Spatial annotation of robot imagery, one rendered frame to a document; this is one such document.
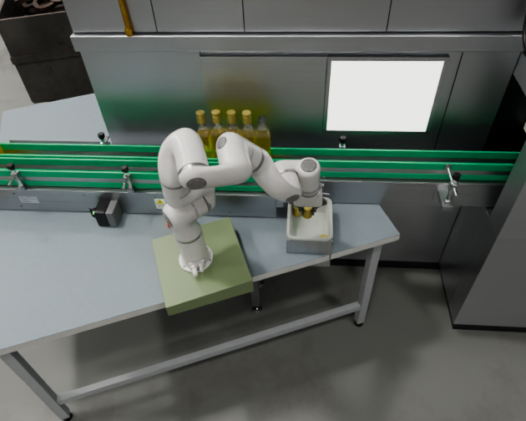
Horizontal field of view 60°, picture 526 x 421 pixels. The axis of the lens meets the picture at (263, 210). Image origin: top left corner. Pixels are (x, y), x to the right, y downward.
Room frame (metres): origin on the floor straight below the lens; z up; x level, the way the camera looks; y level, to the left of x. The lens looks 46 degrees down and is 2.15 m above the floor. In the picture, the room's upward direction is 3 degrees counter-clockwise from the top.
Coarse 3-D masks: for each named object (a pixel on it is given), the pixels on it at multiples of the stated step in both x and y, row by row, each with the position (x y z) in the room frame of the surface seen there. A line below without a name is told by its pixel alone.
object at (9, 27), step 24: (24, 0) 3.66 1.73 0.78; (48, 0) 3.75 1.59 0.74; (0, 24) 3.27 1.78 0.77; (24, 24) 3.30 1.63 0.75; (48, 24) 3.33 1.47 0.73; (24, 48) 3.29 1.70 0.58; (48, 48) 3.32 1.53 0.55; (72, 48) 3.35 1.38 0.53; (24, 72) 3.27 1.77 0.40; (48, 72) 3.31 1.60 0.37; (72, 72) 3.34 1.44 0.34; (48, 96) 3.29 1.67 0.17; (72, 96) 3.33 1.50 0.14
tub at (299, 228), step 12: (288, 204) 1.28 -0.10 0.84; (288, 216) 1.21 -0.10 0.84; (300, 216) 1.27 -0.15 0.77; (312, 216) 1.27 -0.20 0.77; (324, 216) 1.26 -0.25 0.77; (288, 228) 1.15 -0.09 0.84; (300, 228) 1.21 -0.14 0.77; (312, 228) 1.20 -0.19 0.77; (324, 228) 1.20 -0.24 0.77; (300, 240) 1.10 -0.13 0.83; (312, 240) 1.09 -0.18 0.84; (324, 240) 1.08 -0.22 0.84
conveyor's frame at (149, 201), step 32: (0, 192) 1.42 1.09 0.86; (32, 192) 1.40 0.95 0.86; (64, 192) 1.39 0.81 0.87; (96, 192) 1.37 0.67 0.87; (160, 192) 1.35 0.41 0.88; (224, 192) 1.32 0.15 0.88; (256, 192) 1.31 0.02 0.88; (352, 192) 1.35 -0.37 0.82; (384, 192) 1.33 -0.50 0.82; (416, 192) 1.32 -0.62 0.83; (480, 192) 1.29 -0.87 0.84
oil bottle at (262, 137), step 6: (258, 126) 1.46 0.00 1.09; (258, 132) 1.43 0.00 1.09; (264, 132) 1.42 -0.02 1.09; (270, 132) 1.45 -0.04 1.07; (258, 138) 1.42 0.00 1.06; (264, 138) 1.42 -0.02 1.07; (270, 138) 1.44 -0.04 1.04; (258, 144) 1.42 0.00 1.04; (264, 144) 1.42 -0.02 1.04; (270, 144) 1.43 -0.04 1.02; (270, 150) 1.42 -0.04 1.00
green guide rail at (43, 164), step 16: (0, 160) 1.51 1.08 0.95; (16, 160) 1.50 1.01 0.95; (32, 160) 1.50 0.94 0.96; (48, 160) 1.49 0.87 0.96; (64, 160) 1.48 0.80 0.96; (80, 160) 1.47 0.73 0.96; (96, 160) 1.46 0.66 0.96; (112, 160) 1.46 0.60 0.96; (128, 160) 1.45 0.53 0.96; (144, 160) 1.44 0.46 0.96
